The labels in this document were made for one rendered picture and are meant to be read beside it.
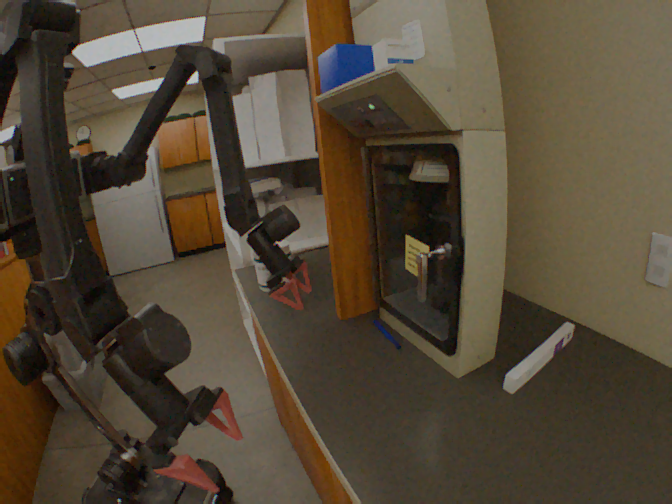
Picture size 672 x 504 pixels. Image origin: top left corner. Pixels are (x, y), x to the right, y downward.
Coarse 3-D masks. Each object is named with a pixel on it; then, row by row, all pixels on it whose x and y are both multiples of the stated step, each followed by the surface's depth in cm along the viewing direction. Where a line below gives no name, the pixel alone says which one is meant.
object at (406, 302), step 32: (384, 160) 69; (416, 160) 59; (448, 160) 51; (384, 192) 72; (416, 192) 62; (448, 192) 53; (384, 224) 75; (416, 224) 64; (448, 224) 55; (384, 256) 79; (448, 256) 57; (384, 288) 82; (416, 288) 69; (448, 288) 59; (416, 320) 71; (448, 320) 60; (448, 352) 62
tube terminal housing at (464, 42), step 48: (384, 0) 54; (432, 0) 43; (480, 0) 44; (432, 48) 48; (480, 48) 46; (480, 96) 48; (480, 144) 50; (480, 192) 52; (480, 240) 55; (480, 288) 58; (480, 336) 62
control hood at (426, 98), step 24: (384, 72) 44; (408, 72) 42; (432, 72) 43; (336, 96) 61; (360, 96) 55; (384, 96) 50; (408, 96) 46; (432, 96) 44; (456, 96) 46; (408, 120) 53; (432, 120) 48; (456, 120) 47
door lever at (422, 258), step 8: (440, 248) 58; (416, 256) 57; (424, 256) 56; (432, 256) 57; (440, 256) 59; (424, 264) 57; (424, 272) 57; (424, 280) 58; (424, 288) 58; (424, 296) 59
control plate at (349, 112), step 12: (372, 96) 52; (336, 108) 66; (348, 108) 63; (372, 108) 57; (384, 108) 54; (348, 120) 68; (360, 120) 65; (372, 120) 61; (384, 120) 58; (396, 120) 55; (360, 132) 70; (372, 132) 67
